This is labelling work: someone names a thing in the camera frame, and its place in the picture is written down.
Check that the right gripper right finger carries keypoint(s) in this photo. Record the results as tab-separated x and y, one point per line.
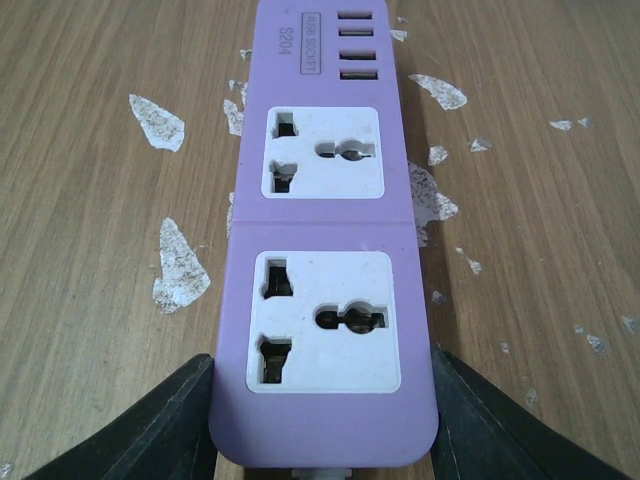
484	434

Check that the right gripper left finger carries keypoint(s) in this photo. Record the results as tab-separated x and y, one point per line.
164	435

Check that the purple power strip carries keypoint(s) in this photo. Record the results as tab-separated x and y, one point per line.
323	357

